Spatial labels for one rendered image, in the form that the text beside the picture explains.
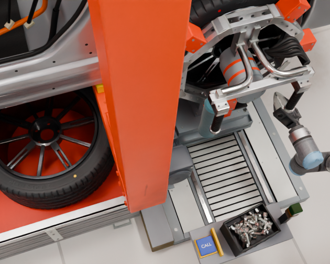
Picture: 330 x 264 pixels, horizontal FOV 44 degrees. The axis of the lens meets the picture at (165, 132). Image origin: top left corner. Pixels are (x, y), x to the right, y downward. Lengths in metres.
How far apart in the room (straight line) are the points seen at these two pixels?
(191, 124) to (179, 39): 1.52
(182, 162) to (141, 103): 1.07
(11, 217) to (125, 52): 1.50
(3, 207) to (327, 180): 1.79
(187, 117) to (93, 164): 0.67
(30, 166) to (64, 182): 0.37
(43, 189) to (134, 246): 0.66
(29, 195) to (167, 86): 1.13
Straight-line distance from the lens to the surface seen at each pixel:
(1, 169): 2.00
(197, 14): 1.55
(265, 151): 2.48
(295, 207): 1.77
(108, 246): 2.32
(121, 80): 0.86
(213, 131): 1.69
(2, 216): 2.18
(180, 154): 2.02
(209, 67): 1.90
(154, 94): 0.94
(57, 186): 1.90
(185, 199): 2.29
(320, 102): 2.84
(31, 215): 2.14
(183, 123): 2.30
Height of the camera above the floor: 2.27
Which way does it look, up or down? 64 degrees down
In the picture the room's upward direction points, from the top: 5 degrees clockwise
